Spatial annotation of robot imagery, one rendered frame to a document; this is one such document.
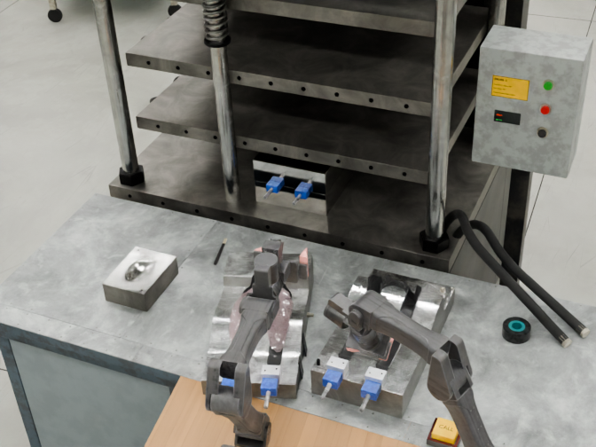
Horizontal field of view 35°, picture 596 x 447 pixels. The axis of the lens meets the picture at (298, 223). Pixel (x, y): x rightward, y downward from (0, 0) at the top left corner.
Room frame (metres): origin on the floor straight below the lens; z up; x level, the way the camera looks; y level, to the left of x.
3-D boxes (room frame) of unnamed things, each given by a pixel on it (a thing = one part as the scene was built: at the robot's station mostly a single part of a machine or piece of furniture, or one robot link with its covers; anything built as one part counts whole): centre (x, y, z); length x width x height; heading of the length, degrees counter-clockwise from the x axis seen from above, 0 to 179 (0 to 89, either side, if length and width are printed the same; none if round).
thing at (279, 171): (2.96, -0.08, 0.87); 0.50 x 0.27 x 0.17; 155
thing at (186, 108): (3.10, -0.09, 1.02); 1.10 x 0.74 x 0.05; 65
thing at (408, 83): (3.10, -0.09, 1.27); 1.10 x 0.74 x 0.05; 65
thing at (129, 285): (2.33, 0.50, 0.84); 0.20 x 0.15 x 0.07; 155
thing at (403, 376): (2.00, -0.24, 0.87); 0.50 x 0.26 x 0.14; 155
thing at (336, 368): (1.78, -0.07, 0.89); 0.13 x 0.05 x 0.05; 155
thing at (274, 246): (1.86, 0.06, 1.25); 0.07 x 0.06 x 0.11; 73
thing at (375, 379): (1.73, -0.16, 0.89); 0.13 x 0.05 x 0.05; 155
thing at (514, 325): (2.02, -0.61, 0.82); 0.08 x 0.08 x 0.04
